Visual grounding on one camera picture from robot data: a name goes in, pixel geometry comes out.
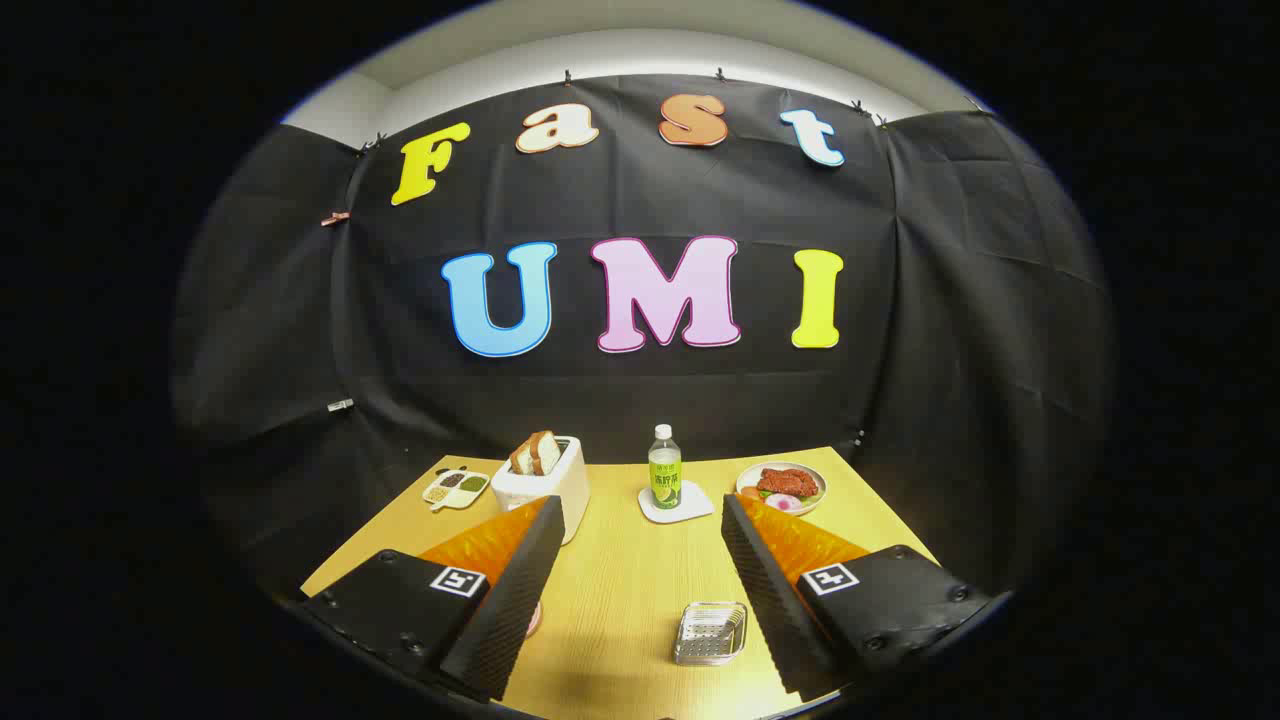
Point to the tall toast bread slice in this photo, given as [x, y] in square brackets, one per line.
[547, 452]

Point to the red brown meat piece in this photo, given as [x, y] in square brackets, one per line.
[788, 481]

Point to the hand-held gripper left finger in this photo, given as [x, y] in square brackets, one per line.
[520, 590]

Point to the green label drink bottle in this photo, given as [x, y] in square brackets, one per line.
[665, 482]

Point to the pink round plate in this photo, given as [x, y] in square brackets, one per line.
[534, 620]

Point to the white divided condiment tray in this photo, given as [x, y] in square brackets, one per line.
[455, 490]

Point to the white plate with food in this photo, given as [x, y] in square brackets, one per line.
[810, 500]

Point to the white toaster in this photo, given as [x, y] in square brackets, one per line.
[560, 482]

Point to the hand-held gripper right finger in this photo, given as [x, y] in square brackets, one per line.
[765, 590]

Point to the white square coaster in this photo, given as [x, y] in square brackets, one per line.
[696, 505]

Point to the small toast bread slice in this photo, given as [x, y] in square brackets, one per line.
[521, 460]

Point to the copper cloth clip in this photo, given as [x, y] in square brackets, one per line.
[336, 218]

